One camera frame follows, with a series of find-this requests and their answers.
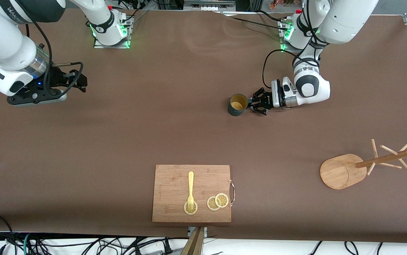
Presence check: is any teal mug with yellow inside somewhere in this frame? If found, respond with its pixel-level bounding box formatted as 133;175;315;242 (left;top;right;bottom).
228;93;258;117

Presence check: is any wooden mug rack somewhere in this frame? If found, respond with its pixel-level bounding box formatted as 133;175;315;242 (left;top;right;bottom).
320;137;407;190

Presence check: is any brown table cover sheet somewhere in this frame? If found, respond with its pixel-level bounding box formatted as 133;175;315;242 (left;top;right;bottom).
0;7;407;245

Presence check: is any orange plastic item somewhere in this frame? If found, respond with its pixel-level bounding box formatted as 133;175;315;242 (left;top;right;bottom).
269;0;303;10

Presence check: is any dried lemon slice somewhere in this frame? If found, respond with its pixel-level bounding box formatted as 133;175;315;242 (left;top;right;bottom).
184;200;198;215
214;193;229;208
207;196;221;211

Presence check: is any grey power strip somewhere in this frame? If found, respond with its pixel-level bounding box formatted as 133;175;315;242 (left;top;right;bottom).
184;0;236;11

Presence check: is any yellow plastic fork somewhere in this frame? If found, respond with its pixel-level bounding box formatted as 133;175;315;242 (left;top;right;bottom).
187;171;195;212

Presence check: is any wooden bar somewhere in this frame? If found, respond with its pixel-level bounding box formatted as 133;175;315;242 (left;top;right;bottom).
180;227;205;255

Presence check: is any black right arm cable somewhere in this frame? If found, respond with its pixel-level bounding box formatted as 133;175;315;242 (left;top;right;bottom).
19;14;84;100

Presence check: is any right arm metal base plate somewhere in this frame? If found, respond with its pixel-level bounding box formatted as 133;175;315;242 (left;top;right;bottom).
93;16;132;49

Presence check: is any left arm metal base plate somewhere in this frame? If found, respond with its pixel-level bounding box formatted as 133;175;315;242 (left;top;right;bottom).
280;19;318;54

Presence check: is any long black base cable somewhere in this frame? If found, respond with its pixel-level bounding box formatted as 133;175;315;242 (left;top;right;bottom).
221;12;289;32

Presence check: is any short black base cable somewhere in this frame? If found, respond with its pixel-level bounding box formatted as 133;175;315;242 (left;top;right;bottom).
258;10;286;22

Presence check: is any wooden cutting board, metal handle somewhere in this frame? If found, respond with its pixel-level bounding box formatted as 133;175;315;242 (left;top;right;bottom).
152;165;235;223

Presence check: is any small metal bracket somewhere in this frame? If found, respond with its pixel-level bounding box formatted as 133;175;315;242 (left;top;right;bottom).
188;227;208;238

